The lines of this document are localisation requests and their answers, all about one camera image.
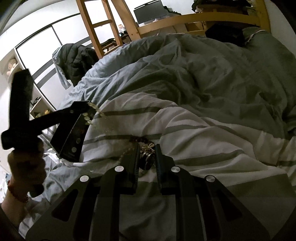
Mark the person's left forearm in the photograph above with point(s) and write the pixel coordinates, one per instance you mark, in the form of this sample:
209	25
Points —
11	208

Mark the pile of dark clothes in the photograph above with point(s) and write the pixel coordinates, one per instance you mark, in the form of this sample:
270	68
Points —
222	5

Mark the grey-green pillow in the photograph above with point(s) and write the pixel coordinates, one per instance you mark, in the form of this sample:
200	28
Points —
270	60

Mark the wooden ladder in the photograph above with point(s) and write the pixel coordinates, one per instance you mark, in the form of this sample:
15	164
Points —
94	25

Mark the white sliding-door wardrobe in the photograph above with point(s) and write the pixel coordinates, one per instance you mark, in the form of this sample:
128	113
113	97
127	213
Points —
41	46

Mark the white grey-striped blanket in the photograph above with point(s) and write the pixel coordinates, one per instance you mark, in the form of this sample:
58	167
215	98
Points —
208	148

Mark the black computer monitor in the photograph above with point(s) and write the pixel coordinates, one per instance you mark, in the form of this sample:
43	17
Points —
150	12

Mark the grey duvet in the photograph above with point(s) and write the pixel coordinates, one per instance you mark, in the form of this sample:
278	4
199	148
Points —
185	76

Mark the white open shelf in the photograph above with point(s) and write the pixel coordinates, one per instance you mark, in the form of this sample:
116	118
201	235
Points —
37	102

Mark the black round bangle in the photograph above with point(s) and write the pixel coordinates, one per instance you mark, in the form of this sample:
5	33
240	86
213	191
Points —
146	162

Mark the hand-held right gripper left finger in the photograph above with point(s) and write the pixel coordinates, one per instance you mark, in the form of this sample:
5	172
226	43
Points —
132	174

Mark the dark puffer jacket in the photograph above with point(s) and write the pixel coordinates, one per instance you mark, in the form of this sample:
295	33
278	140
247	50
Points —
77	62

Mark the wooden bed frame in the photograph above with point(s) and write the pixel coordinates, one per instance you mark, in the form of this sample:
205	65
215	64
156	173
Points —
194	19

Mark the person's left hand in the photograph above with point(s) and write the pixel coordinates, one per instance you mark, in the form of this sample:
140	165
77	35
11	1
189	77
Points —
24	166

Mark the beige plush toy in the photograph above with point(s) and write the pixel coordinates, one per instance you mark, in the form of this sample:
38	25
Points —
11	66

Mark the cluttered desk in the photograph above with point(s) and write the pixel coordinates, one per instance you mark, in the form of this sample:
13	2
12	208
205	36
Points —
124	34

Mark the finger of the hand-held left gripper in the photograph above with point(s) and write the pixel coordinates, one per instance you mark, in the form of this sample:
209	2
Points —
72	136
60	114

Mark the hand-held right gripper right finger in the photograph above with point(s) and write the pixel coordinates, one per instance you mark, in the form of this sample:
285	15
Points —
160	172

